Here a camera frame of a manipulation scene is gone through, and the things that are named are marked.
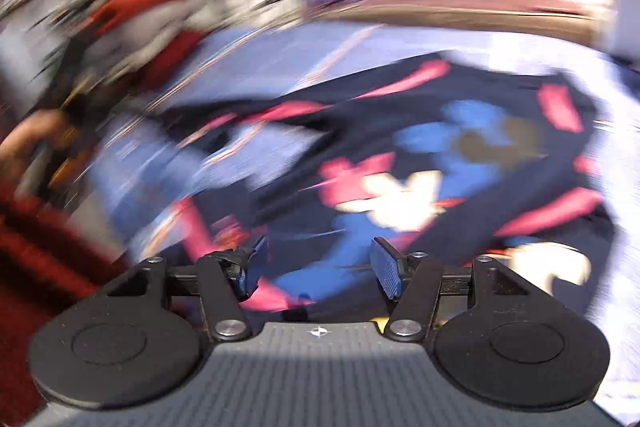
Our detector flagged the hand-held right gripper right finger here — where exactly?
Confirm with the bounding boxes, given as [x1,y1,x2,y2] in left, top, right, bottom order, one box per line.
[369,237,531,342]

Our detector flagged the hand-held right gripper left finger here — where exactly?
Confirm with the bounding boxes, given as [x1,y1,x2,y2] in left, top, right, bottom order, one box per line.
[106,237,268,342]

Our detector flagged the dark cartoon print t-shirt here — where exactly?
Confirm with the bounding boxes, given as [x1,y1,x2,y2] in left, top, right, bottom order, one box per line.
[165,57,617,324]

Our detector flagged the person's left forearm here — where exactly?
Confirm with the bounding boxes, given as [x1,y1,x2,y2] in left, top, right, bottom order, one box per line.
[0,109,68,192]

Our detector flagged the blue plaid bed sheet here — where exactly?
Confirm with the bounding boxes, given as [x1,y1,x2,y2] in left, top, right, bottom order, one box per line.
[90,21,640,408]

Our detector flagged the red cloth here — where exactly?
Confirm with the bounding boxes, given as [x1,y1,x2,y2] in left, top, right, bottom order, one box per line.
[0,194,133,413]

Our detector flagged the brown mattress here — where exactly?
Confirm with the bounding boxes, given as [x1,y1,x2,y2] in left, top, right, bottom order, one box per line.
[310,0,617,48]

